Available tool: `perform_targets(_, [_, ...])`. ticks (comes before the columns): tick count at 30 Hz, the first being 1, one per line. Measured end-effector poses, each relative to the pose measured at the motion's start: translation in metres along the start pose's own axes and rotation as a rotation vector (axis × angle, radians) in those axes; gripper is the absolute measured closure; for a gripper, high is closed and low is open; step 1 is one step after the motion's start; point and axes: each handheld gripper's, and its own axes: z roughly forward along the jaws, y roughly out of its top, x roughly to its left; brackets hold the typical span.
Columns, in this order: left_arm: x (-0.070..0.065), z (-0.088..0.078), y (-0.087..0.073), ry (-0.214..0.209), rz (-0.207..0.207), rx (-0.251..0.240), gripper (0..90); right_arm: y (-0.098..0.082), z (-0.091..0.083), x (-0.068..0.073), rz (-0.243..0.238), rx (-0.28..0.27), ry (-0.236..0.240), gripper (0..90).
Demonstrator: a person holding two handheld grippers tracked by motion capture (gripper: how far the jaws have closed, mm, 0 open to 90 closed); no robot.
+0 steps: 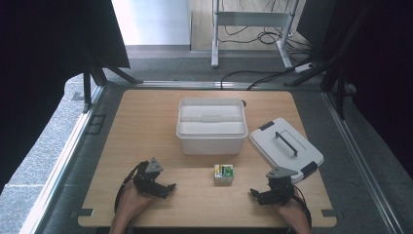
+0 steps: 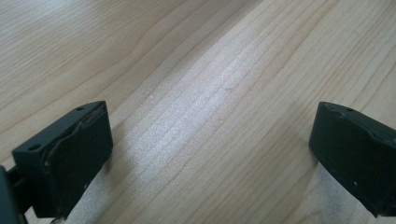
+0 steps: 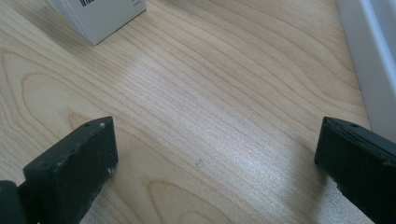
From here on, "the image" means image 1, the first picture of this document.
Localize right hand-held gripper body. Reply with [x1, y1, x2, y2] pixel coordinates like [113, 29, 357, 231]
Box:
[266, 167, 299, 207]

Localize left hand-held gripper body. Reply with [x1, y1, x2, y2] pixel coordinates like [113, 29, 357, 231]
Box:
[132, 157, 165, 197]

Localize small green white carton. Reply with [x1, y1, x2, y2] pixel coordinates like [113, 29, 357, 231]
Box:
[213, 163, 235, 187]

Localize white plastic storage box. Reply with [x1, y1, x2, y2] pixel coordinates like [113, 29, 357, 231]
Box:
[175, 97, 249, 156]

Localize white plastic tray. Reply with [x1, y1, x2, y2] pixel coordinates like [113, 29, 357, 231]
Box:
[178, 97, 246, 136]

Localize person's right hand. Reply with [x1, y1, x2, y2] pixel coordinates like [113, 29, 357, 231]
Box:
[276, 200, 310, 228]

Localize person's left hand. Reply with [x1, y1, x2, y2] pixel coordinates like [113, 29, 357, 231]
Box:
[116, 180, 154, 219]

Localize black metal stand legs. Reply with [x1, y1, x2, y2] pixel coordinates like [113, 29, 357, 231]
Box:
[283, 48, 347, 120]
[81, 48, 144, 113]

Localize white power strip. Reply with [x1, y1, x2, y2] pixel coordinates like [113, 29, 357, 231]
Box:
[294, 62, 315, 74]

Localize black curtain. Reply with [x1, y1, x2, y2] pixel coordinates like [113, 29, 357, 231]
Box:
[319, 0, 413, 179]
[0, 0, 131, 193]

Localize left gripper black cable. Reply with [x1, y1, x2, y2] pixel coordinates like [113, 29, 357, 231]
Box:
[113, 160, 147, 214]

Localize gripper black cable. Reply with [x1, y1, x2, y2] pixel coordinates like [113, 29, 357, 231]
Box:
[113, 160, 147, 214]
[291, 184, 314, 229]

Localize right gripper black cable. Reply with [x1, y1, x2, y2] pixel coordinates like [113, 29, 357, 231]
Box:
[291, 184, 314, 229]

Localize white lid with black handle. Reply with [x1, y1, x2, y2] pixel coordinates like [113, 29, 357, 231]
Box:
[248, 117, 325, 184]

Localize aluminium floor rail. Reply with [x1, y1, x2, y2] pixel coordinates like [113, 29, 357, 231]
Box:
[130, 80, 320, 91]
[320, 91, 406, 234]
[19, 85, 106, 234]

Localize long black floor cable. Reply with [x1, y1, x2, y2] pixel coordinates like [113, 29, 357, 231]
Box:
[220, 68, 297, 91]

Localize tangle of black floor cables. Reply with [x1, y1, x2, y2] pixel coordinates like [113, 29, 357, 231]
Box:
[220, 0, 315, 56]

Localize white metal stand frame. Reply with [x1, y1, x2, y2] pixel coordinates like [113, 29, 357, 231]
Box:
[210, 0, 300, 69]

